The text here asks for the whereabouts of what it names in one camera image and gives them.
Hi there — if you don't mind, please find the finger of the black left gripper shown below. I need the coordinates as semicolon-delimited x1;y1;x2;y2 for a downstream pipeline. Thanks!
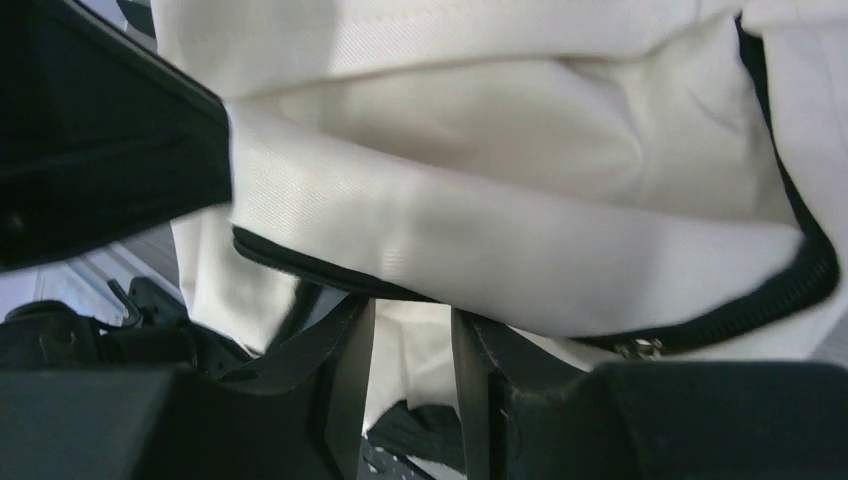
1;1;232;271

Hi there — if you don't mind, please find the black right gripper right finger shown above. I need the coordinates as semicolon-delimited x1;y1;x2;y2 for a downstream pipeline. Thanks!
451;310;847;479

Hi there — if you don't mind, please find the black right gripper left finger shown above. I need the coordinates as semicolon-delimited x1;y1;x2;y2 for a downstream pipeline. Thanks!
1;296;374;479

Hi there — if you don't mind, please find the cream canvas backpack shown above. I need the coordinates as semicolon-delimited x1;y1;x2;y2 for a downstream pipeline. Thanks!
151;1;847;437

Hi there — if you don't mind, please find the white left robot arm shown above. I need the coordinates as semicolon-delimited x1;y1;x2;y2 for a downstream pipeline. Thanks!
1;1;248;378

